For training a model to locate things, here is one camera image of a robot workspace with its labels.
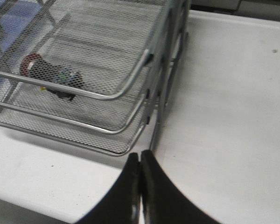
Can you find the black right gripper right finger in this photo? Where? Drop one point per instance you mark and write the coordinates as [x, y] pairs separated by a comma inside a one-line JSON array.
[[163, 202]]

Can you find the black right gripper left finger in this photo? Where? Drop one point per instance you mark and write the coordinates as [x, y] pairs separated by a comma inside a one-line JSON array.
[[121, 204]]

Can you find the blue plastic tray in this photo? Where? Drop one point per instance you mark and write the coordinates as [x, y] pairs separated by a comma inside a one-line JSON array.
[[15, 15]]

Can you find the red emergency stop button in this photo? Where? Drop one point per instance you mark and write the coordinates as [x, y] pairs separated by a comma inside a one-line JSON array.
[[34, 66]]

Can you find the silver mesh tray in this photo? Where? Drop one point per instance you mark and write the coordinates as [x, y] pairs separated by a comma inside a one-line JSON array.
[[84, 137], [100, 92], [94, 25]]

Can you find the silver metal rack frame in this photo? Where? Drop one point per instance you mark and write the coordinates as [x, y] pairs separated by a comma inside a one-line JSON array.
[[162, 63]]

